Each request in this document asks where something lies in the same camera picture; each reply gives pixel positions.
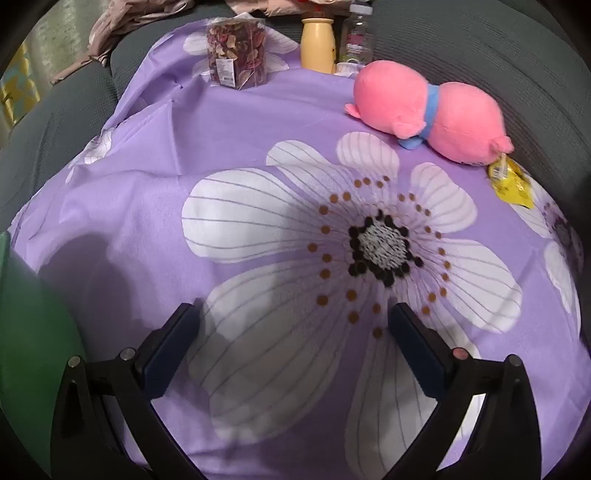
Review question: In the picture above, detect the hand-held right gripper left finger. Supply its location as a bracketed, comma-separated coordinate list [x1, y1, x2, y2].
[51, 302, 204, 480]

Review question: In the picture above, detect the beige crumpled garment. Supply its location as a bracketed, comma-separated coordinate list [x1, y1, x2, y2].
[51, 0, 296, 84]

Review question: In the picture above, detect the pink plush toy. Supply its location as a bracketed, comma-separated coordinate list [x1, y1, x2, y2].
[344, 60, 515, 166]

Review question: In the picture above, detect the yellow patterned cloth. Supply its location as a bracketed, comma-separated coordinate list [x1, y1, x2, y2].
[0, 41, 44, 125]

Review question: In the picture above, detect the clear plastic bottle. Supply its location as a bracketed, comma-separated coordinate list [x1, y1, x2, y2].
[338, 2, 375, 65]

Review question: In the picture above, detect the green bowl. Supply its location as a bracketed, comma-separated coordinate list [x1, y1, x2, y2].
[0, 231, 88, 472]

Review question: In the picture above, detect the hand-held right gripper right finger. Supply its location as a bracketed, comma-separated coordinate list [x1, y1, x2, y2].
[383, 302, 542, 480]

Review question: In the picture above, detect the purple floral cloth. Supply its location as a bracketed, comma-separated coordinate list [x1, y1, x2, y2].
[7, 18, 585, 480]

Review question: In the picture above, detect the yellow bottle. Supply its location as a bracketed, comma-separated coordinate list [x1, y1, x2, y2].
[300, 13, 336, 75]

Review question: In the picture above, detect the yellow snack packet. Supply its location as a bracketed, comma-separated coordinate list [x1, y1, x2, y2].
[488, 156, 536, 209]

